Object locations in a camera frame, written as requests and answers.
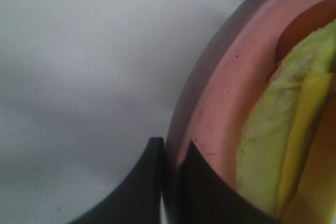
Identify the white bread sandwich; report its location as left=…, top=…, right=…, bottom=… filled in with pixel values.
left=236, top=0, right=335, bottom=219

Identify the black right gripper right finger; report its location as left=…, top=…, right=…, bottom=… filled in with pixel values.
left=178, top=142, right=280, bottom=224

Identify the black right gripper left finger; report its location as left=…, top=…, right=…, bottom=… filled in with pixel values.
left=72, top=137, right=164, bottom=224

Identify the pink round plate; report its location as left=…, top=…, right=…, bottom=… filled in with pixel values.
left=163, top=0, right=325, bottom=223

